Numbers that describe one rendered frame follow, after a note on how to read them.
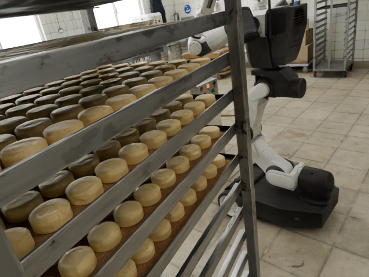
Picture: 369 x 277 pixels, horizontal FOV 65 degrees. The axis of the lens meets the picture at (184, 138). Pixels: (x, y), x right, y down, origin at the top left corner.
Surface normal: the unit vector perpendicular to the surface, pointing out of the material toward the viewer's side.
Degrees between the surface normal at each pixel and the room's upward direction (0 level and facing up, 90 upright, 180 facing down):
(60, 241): 90
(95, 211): 90
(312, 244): 0
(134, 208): 0
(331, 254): 0
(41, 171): 90
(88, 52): 90
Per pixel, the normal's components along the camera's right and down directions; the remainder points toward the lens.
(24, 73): 0.86, 0.07
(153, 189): -0.15, -0.91
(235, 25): -0.48, 0.42
